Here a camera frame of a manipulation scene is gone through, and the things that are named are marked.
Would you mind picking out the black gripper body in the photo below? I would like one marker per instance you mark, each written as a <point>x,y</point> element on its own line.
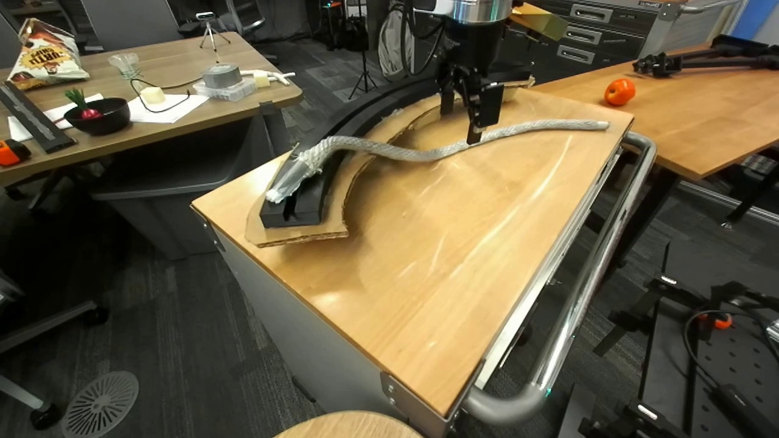
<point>479,50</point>

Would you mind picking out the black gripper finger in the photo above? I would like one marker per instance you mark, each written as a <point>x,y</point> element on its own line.
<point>450,87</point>
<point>485,105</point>

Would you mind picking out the black curved skate track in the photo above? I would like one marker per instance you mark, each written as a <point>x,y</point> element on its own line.
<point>301,211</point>

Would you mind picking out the white round fan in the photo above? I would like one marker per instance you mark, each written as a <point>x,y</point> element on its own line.
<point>396,37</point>

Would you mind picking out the dark drawer cabinet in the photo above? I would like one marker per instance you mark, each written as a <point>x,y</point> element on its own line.
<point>604,50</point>

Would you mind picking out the orange fruit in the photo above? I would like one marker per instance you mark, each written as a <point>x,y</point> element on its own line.
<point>620,90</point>

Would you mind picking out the black folded tripod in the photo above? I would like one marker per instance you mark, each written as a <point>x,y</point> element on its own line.
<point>672,62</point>

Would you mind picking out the grey plastic bin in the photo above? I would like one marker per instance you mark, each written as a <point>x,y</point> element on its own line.
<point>689,26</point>

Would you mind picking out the clear plastic box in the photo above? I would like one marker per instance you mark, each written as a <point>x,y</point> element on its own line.
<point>234,93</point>

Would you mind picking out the wooden side table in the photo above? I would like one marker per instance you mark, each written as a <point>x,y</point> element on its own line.
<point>715,123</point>

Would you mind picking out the small silver tripod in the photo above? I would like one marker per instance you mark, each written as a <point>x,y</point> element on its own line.
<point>212,26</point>

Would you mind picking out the white paper sheet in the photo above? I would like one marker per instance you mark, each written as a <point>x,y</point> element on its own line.
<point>184,109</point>

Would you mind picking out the wooden conference table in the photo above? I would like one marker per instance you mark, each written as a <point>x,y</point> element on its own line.
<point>172,62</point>

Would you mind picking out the blue panel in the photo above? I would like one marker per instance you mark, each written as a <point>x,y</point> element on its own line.
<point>759,17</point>

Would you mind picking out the grey metal cart cabinet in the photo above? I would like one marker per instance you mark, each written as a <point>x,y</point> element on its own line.
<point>308,348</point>

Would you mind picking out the clear plastic wrap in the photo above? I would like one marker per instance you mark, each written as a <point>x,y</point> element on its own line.
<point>126,64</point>

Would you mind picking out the grey office chair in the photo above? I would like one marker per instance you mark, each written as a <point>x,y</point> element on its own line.
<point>131,19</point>

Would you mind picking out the black bowl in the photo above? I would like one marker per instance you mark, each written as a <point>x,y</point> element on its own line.
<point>100,120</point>

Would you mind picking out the round wooden stool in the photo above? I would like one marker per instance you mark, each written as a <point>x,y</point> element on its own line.
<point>349,425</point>

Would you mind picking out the black perforated breadboard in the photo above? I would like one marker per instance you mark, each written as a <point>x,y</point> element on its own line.
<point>732,366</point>

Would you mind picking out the small red toy fruit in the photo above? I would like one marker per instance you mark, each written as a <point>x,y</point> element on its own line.
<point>92,114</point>

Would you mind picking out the chip snack bag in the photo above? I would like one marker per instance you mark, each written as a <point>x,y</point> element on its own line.
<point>45,56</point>

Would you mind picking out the long black flat bar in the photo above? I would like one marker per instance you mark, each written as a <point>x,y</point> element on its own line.
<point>38,123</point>

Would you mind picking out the small orange tool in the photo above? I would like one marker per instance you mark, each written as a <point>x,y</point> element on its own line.
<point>10,154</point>

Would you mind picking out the black chair base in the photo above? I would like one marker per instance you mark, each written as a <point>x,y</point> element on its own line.
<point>49,318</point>

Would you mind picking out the round white floor vent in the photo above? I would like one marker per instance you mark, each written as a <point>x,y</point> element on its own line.
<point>98,404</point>

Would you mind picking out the grey duct tape roll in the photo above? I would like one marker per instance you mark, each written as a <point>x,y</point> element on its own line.
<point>223,76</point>

